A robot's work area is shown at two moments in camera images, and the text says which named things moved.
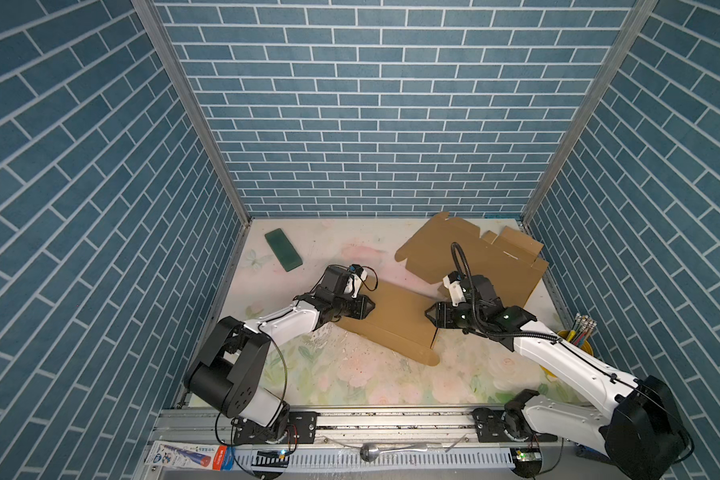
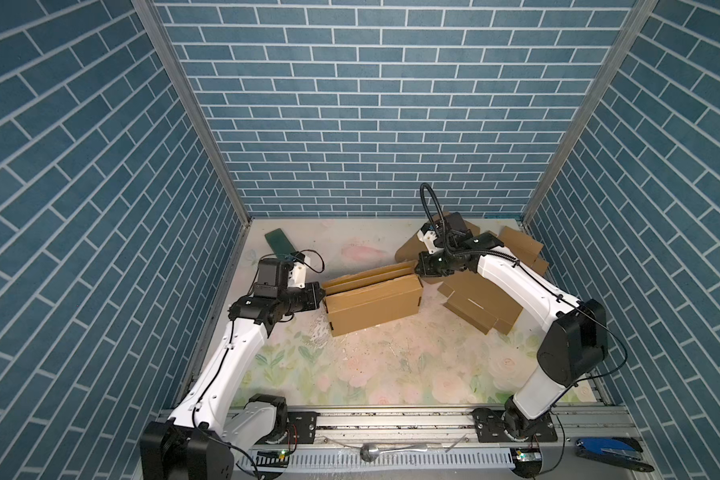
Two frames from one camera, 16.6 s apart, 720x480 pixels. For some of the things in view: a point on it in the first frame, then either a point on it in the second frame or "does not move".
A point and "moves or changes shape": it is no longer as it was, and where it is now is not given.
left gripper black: x=363 y=302 → x=312 y=300
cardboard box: x=398 y=322 moves or changes shape
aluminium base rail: x=440 y=431 does not move
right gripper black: x=437 y=318 → x=424 y=269
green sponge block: x=283 y=250 does not move
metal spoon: x=370 y=452 does not move
